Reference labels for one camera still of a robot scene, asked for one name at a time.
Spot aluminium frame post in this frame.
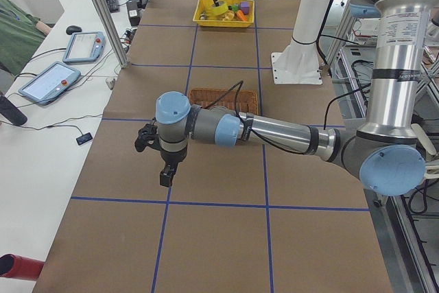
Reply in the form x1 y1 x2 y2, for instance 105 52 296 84
91 0 128 69

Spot black computer mouse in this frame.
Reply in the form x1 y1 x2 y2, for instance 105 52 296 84
66 25 82 35

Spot orange toy carrot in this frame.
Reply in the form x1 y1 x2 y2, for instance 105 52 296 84
235 10 248 22

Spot black cylinder handle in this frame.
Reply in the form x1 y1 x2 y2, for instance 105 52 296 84
0 95 27 126

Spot far teach pendant tablet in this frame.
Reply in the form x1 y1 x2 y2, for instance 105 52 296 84
62 32 106 65

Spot yellow plastic basket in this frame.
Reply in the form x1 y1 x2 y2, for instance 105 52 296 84
193 0 254 28

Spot wrist black camera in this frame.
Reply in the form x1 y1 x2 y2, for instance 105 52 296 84
134 124 160 152

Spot yellow tape roll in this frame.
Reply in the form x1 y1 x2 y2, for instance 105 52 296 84
205 1 228 21

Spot brown wicker basket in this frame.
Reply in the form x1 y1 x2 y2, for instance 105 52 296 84
189 88 260 115

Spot person in green shirt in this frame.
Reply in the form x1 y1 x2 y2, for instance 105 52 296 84
1 0 52 75

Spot teach pendant tablet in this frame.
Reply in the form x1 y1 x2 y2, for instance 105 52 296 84
62 32 106 65
19 62 80 106

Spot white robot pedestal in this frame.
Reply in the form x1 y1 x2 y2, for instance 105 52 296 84
271 0 331 85

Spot red cylinder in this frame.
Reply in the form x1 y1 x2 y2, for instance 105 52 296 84
1 254 45 281

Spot toy croissant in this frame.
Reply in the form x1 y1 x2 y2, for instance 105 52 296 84
222 10 235 21

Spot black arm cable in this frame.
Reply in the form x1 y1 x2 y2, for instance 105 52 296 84
202 80 373 155

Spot small black usb device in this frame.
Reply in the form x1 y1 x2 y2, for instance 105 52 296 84
75 132 93 145

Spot near teach pendant tablet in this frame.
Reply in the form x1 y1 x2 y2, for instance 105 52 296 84
19 62 80 106

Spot purple foam block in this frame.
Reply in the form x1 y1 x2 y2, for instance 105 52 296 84
239 1 251 15

